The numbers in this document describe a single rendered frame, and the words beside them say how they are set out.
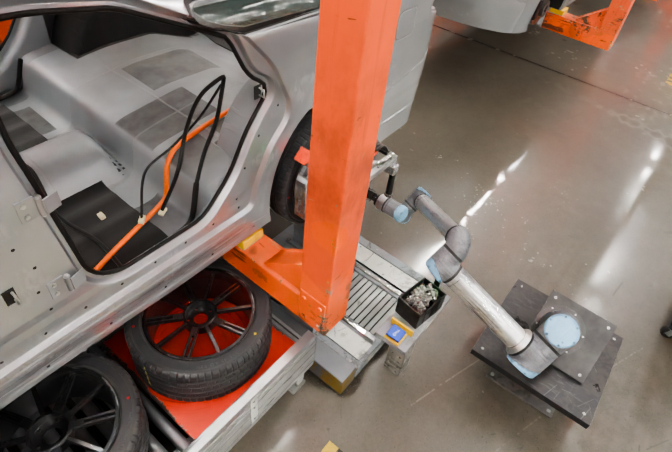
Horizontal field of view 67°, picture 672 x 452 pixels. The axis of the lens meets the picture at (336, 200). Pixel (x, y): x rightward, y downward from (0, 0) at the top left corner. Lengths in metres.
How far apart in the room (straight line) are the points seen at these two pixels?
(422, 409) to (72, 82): 2.51
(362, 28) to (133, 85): 1.80
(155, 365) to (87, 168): 0.99
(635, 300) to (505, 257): 0.84
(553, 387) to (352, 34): 1.99
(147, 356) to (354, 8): 1.66
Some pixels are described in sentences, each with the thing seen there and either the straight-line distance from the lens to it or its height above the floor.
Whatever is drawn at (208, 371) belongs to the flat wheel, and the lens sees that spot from 2.30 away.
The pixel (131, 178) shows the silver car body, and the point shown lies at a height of 0.80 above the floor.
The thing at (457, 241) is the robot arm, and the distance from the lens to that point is 2.39.
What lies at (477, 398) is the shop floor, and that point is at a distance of 2.97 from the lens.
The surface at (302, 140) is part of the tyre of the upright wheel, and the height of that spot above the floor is 1.12.
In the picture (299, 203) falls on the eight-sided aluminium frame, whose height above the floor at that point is 0.81.
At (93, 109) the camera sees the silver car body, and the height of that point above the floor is 0.99.
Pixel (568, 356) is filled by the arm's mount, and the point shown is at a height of 0.37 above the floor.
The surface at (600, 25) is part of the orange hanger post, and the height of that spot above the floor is 0.72.
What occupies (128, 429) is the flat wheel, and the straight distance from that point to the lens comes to 2.25.
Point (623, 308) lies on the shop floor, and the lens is 3.76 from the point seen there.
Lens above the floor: 2.50
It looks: 42 degrees down
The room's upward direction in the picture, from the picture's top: 7 degrees clockwise
